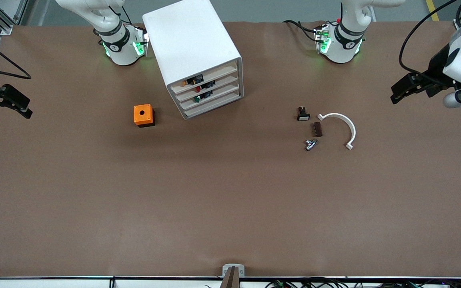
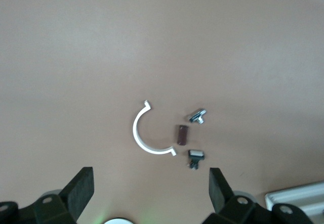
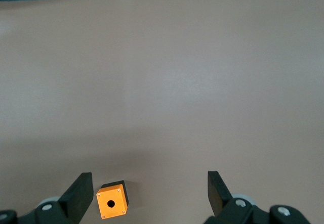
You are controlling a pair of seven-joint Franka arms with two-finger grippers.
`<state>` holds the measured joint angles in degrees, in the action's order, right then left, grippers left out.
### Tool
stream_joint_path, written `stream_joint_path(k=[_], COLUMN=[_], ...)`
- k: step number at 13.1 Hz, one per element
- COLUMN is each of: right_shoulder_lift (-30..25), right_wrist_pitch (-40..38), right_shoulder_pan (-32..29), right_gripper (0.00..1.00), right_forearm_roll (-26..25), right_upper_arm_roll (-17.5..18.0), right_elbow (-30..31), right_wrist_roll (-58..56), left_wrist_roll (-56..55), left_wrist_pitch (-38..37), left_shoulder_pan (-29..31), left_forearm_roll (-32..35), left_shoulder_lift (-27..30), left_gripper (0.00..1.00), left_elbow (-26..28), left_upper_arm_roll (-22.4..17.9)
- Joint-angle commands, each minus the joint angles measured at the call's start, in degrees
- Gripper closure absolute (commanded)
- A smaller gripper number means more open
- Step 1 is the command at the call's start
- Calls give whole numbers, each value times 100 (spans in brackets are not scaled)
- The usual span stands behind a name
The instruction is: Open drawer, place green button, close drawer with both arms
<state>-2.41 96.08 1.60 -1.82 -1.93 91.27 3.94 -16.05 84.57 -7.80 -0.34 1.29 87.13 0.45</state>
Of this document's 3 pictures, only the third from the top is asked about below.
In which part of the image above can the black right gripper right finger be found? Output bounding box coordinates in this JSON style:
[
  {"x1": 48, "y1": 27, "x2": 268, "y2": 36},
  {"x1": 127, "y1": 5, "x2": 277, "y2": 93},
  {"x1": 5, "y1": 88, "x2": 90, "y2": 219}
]
[{"x1": 204, "y1": 171, "x2": 311, "y2": 224}]

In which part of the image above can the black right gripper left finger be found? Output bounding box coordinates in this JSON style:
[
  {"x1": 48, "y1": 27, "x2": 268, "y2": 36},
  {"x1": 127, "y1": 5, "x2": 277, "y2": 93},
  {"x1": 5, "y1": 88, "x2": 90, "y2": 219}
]
[{"x1": 0, "y1": 172, "x2": 94, "y2": 224}]

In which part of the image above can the orange button box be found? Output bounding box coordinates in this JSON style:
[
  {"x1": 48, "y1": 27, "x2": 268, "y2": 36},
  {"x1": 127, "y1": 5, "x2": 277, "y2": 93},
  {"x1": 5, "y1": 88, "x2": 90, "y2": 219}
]
[{"x1": 96, "y1": 180, "x2": 130, "y2": 220}]

